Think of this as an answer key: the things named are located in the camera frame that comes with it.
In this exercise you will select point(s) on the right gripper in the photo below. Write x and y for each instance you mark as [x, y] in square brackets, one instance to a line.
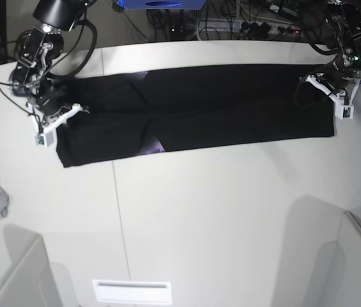
[54, 108]

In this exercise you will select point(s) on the white partition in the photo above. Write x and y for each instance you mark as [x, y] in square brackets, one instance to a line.
[27, 277]
[336, 277]

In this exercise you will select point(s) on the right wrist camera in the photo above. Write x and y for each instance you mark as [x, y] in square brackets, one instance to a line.
[44, 139]

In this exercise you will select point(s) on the white label plate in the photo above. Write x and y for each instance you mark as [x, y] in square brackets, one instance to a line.
[133, 292]

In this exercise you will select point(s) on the white partition right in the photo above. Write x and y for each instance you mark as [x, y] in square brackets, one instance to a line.
[336, 277]

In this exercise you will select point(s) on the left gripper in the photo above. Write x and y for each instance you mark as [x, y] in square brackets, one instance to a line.
[336, 85]

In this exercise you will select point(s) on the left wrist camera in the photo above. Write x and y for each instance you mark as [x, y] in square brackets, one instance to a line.
[342, 111]

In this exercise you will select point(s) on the white partition left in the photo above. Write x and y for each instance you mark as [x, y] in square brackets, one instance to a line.
[27, 277]

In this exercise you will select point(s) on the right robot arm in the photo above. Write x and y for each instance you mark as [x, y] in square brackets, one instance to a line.
[42, 51]

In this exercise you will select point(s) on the black T-shirt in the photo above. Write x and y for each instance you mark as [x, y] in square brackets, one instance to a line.
[191, 108]

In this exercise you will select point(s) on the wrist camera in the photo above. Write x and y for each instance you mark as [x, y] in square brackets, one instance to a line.
[342, 111]
[44, 139]

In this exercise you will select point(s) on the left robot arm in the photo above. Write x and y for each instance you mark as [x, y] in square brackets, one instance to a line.
[344, 20]

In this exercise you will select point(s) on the blue box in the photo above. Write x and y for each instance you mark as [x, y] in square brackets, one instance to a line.
[162, 4]

